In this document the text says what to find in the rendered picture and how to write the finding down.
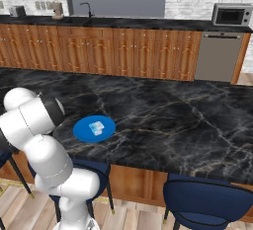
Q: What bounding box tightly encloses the blue round plate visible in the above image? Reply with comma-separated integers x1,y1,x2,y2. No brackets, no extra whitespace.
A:
72,115,117,143

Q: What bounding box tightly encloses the blue padded stool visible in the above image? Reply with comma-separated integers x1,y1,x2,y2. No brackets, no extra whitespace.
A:
162,173,253,230
27,157,117,224

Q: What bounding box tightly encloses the silver microwave oven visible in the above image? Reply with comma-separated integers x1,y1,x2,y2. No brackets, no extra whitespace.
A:
211,3,253,28

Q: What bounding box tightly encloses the beige coffee machine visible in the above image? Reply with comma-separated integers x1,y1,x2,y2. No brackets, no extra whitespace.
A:
50,0,65,21

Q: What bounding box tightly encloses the grey dishwasher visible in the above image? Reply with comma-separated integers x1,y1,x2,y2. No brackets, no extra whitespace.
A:
194,32,245,84

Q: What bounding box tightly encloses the wooden base cupboard run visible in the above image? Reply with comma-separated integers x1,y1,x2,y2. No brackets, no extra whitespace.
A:
0,23,203,83

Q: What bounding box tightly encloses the silver toaster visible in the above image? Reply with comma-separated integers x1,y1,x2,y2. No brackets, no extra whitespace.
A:
8,5,27,19

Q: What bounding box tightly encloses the black sink tap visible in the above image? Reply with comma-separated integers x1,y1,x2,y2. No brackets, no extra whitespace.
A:
79,2,95,20

